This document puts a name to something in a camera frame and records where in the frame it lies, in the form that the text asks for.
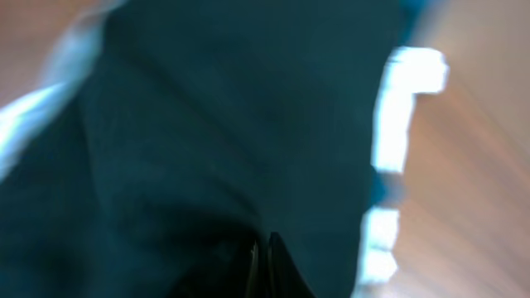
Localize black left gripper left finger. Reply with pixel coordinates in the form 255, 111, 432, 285
244, 243, 259, 298

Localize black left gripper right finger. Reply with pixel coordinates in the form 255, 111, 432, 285
267, 233, 315, 298

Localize black shorts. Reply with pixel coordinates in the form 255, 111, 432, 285
1, 0, 402, 297

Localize white garment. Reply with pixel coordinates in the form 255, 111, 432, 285
1, 0, 124, 178

